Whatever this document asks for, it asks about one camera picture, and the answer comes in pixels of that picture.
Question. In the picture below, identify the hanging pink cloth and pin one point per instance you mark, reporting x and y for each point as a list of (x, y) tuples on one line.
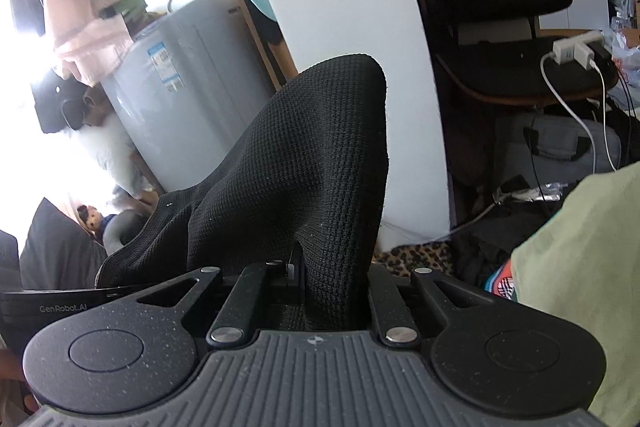
[(85, 42)]

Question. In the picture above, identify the dark grey cloth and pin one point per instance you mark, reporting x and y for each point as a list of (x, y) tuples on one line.
[(55, 247)]

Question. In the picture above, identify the white plush cushion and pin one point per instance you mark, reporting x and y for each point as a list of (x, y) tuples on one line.
[(112, 157)]

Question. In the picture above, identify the grey bag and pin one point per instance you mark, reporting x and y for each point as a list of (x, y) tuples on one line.
[(560, 152)]

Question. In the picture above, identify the pile of black clothes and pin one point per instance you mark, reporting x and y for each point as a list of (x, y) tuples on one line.
[(485, 252)]

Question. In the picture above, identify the black office chair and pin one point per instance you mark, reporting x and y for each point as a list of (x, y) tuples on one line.
[(490, 32)]

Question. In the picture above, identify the grey washing machine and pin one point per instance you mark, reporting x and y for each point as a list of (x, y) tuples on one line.
[(190, 97)]

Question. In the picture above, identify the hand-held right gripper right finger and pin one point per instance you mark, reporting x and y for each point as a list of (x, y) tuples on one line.
[(387, 304)]

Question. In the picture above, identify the leopard print cloth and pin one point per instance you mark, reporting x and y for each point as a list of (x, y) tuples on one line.
[(415, 257)]

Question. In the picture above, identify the grey neck pillow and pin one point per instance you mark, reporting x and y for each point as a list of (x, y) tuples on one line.
[(120, 232)]

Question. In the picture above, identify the white power strip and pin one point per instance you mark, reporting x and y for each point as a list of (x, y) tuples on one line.
[(577, 49)]

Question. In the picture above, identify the black garment with patterned lining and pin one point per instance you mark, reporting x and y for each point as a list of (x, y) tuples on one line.
[(310, 167)]

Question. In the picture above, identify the brown plush toy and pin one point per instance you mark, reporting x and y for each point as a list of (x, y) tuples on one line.
[(90, 218)]

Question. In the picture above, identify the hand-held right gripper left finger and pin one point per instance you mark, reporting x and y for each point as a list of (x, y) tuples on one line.
[(290, 279)]

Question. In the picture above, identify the person's green shirt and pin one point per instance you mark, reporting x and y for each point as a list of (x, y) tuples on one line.
[(585, 282)]

